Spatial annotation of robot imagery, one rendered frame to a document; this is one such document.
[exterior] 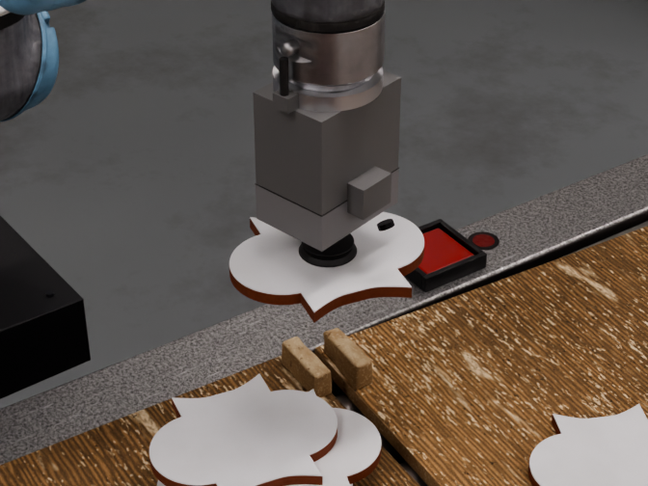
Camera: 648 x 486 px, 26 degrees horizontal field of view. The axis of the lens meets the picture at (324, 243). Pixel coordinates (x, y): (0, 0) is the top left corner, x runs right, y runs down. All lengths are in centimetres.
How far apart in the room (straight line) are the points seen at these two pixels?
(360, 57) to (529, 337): 44
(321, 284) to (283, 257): 4
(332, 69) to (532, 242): 57
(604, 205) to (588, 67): 229
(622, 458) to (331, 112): 40
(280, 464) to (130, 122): 249
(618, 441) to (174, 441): 36
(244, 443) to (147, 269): 190
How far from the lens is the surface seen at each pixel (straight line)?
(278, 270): 102
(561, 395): 122
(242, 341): 130
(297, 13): 91
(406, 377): 123
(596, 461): 115
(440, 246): 140
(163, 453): 109
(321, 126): 92
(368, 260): 103
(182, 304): 287
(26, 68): 135
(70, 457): 117
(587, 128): 351
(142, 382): 126
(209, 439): 109
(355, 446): 110
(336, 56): 91
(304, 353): 121
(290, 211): 98
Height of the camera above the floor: 173
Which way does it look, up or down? 35 degrees down
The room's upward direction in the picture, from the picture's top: straight up
